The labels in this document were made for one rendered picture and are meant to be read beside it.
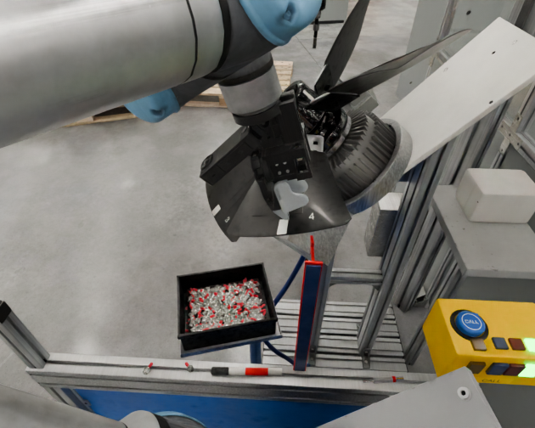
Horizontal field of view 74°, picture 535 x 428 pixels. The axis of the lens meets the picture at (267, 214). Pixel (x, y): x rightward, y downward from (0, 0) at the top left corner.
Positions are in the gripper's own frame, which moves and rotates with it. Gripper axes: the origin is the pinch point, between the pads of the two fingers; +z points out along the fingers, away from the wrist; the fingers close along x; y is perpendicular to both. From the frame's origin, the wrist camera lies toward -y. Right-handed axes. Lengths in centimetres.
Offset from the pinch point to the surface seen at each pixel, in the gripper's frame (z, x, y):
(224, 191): 13.0, 28.3, -20.1
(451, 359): 18.6, -18.7, 21.7
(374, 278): 66, 33, 14
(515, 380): 26.8, -19.1, 31.3
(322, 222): 1.5, -2.4, 6.6
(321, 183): 1.6, 8.3, 7.0
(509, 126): 39, 67, 66
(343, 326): 113, 43, -3
